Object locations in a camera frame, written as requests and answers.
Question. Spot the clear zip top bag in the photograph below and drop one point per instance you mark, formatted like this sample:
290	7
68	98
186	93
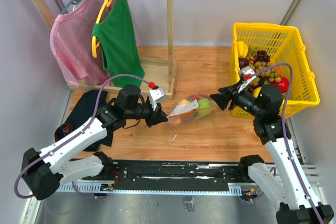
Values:
185	113

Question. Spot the green tank top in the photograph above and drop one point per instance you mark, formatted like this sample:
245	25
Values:
117	41

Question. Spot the wooden clothes rack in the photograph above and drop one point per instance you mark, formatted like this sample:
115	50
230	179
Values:
151	34

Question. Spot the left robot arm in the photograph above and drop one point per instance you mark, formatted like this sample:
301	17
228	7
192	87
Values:
73	140

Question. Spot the yellow lemon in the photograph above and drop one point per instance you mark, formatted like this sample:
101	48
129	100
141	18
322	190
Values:
256	92

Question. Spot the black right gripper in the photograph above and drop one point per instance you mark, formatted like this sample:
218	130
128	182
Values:
222	99

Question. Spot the dark grape bunch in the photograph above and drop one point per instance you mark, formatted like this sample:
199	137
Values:
262	56

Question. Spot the green custard apple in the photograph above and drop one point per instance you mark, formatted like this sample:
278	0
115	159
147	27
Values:
205	106

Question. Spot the yellow hanger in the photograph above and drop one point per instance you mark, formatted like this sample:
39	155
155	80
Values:
94	42

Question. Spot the yellow plastic basket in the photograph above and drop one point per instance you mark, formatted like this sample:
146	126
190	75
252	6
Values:
284	45

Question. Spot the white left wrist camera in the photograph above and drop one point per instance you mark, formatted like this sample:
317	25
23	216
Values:
156	95

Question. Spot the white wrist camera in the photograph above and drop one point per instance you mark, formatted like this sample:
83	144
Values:
156	95
247	76

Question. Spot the red apple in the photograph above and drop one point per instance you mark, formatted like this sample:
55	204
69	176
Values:
282	83

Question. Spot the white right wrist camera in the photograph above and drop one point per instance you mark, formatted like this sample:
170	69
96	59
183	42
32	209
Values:
247	76

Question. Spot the pink shirt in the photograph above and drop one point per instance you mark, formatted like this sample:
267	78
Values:
70	42

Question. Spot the yellow bell pepper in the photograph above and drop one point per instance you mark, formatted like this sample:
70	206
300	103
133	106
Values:
242	49

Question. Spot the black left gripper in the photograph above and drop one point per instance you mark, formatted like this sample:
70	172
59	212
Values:
158	116

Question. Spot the dark navy cloth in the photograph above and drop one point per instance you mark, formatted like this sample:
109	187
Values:
82	111

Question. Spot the brown longan bunch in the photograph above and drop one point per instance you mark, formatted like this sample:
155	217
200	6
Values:
270	76

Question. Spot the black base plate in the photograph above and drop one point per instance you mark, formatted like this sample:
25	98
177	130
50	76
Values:
173	176

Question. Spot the aluminium rail frame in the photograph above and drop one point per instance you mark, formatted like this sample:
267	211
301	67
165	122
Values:
96	189

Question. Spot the yellow peach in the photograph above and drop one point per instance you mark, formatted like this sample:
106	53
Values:
184	102

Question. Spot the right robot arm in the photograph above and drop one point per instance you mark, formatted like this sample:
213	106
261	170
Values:
286	155

